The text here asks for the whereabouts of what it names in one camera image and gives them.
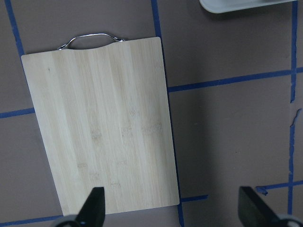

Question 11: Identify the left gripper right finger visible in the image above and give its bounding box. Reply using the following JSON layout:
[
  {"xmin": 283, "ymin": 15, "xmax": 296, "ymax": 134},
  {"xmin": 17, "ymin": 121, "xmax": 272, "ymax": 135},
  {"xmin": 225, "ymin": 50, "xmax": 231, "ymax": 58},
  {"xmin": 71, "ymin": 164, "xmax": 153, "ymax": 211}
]
[{"xmin": 238, "ymin": 186, "xmax": 303, "ymax": 227}]

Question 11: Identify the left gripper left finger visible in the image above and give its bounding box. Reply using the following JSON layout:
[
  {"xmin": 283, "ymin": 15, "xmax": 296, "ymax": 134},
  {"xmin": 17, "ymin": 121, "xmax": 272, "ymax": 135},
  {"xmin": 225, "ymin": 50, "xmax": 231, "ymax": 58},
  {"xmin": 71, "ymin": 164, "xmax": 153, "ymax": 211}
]
[{"xmin": 54, "ymin": 186, "xmax": 106, "ymax": 227}]

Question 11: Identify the pale green bear tray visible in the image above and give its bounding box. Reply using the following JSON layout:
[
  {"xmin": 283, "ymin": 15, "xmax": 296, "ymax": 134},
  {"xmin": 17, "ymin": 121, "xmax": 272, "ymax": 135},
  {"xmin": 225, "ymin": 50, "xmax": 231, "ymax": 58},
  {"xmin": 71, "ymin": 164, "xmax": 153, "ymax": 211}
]
[{"xmin": 199, "ymin": 0, "xmax": 292, "ymax": 14}]

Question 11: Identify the bamboo cutting board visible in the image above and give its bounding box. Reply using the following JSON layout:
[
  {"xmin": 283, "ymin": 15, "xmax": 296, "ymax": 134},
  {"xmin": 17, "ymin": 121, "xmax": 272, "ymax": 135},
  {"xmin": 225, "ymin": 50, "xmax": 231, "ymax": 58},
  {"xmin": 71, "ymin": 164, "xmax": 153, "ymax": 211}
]
[{"xmin": 21, "ymin": 37, "xmax": 179, "ymax": 215}]

